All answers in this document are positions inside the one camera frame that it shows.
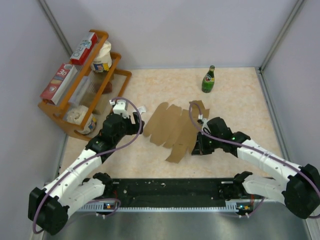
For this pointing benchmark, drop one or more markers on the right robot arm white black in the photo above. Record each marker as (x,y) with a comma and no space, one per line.
(296,187)

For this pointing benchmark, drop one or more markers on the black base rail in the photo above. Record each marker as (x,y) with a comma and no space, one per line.
(174,192)

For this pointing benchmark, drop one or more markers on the white paper bag upper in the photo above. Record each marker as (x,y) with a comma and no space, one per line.
(103,60)

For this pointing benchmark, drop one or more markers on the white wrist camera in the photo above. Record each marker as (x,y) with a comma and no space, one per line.
(204,124)
(120,107)

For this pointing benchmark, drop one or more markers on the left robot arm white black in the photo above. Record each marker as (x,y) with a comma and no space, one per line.
(50,207)

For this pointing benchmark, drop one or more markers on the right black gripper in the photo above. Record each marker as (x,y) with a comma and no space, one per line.
(199,148)

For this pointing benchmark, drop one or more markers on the small clear plastic bag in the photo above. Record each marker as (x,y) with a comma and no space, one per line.
(142,109)

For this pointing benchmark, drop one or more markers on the red white box upper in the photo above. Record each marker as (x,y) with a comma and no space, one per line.
(84,48)

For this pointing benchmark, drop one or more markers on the brown cardboard box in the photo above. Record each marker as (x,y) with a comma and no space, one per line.
(170,126)

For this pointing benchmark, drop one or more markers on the red white box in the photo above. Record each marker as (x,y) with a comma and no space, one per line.
(59,83)
(84,48)

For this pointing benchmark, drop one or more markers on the green glass bottle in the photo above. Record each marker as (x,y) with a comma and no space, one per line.
(208,80)

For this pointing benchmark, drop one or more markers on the white paper bag lower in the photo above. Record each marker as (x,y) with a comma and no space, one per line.
(76,116)

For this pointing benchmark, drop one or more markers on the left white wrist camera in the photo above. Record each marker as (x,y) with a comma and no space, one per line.
(120,107)

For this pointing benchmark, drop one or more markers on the white paper bag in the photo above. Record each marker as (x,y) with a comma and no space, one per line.
(76,116)
(103,60)

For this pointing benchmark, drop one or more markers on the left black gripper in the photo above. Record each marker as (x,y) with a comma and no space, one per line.
(133,127)

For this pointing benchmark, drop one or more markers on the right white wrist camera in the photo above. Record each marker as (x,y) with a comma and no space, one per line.
(204,124)

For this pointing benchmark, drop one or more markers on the orange wooden shelf rack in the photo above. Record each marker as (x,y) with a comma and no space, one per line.
(91,89)

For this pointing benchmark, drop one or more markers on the red white box lower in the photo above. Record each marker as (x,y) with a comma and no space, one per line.
(59,83)

